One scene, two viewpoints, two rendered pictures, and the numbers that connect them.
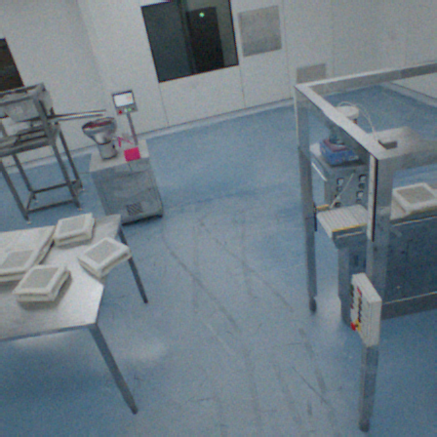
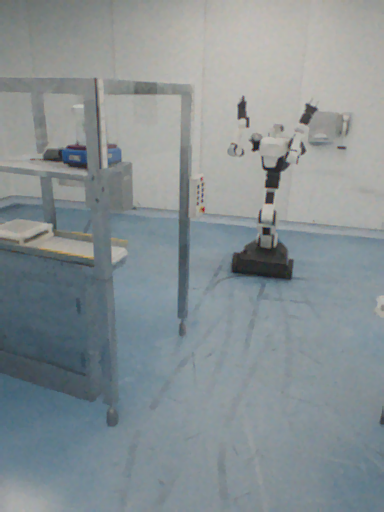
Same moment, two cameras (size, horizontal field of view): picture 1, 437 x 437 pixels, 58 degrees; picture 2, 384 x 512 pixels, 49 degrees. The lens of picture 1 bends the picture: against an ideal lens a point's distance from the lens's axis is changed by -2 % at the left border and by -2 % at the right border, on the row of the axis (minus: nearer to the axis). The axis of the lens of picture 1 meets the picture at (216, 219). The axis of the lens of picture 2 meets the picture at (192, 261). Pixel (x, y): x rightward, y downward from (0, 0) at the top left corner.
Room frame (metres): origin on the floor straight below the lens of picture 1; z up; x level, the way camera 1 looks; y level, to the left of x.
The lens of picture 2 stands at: (3.66, 0.43, 1.66)
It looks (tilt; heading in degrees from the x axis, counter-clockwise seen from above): 22 degrees down; 201
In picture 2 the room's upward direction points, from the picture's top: 2 degrees clockwise
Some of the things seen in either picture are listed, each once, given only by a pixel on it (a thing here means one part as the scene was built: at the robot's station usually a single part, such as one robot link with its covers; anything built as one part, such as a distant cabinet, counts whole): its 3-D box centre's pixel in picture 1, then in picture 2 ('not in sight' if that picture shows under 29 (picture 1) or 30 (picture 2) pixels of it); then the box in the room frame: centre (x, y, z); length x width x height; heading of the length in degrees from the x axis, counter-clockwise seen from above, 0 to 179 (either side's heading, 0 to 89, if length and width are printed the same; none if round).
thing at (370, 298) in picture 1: (365, 309); (196, 195); (1.14, -0.53, 1.03); 0.17 x 0.06 x 0.26; 0
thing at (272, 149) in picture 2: not in sight; (277, 152); (-0.44, -0.33, 1.14); 0.34 x 0.30 x 0.36; 74
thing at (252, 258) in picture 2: not in sight; (265, 248); (-0.36, -0.34, 0.19); 0.64 x 0.52 x 0.33; 7
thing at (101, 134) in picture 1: (109, 138); not in sight; (4.21, 0.96, 0.95); 0.49 x 0.36 x 0.37; 97
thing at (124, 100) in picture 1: (129, 119); not in sight; (4.33, 0.72, 1.07); 0.23 x 0.10 x 0.62; 97
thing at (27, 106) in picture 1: (56, 155); not in sight; (4.60, 1.73, 0.75); 1.43 x 1.06 x 1.50; 97
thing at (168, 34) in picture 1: (192, 37); not in sight; (6.87, -0.18, 1.43); 1.38 x 0.01 x 1.16; 97
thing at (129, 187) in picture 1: (128, 184); not in sight; (4.16, 0.91, 0.38); 0.63 x 0.57 x 0.76; 97
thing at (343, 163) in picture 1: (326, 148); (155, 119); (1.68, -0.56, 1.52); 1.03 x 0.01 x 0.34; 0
